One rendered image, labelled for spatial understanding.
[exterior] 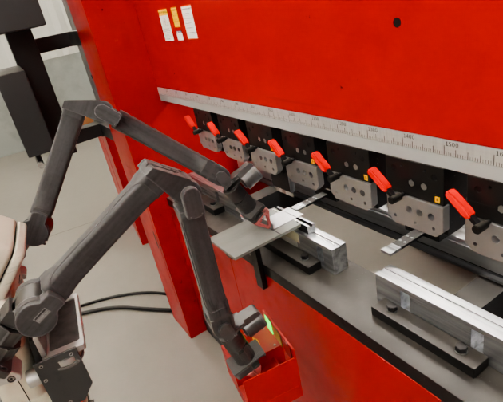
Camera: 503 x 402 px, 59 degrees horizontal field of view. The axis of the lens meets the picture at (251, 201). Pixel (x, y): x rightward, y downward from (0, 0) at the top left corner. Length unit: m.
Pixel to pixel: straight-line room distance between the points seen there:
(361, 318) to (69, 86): 7.40
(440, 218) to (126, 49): 1.54
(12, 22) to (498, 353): 2.03
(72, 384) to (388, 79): 1.02
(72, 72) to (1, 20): 6.08
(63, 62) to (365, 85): 7.40
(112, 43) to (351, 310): 1.46
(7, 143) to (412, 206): 7.76
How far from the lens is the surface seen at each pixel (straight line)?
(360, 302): 1.34
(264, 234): 1.48
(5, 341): 1.04
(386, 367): 1.26
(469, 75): 0.88
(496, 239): 0.98
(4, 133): 8.38
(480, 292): 1.38
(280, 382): 1.33
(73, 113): 1.32
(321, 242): 1.44
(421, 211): 1.06
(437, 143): 0.96
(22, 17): 2.19
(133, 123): 1.32
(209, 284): 1.08
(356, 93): 1.06
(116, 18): 2.11
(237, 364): 1.28
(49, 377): 1.25
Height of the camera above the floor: 1.73
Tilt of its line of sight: 25 degrees down
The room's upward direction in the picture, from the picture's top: 12 degrees counter-clockwise
